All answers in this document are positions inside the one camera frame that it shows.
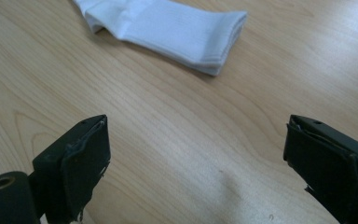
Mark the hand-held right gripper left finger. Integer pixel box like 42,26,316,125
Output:
32,114,112,224

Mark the white sock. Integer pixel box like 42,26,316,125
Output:
117,31,246,77
72,0,249,77

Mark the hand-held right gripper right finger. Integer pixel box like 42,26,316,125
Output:
282,114,358,224

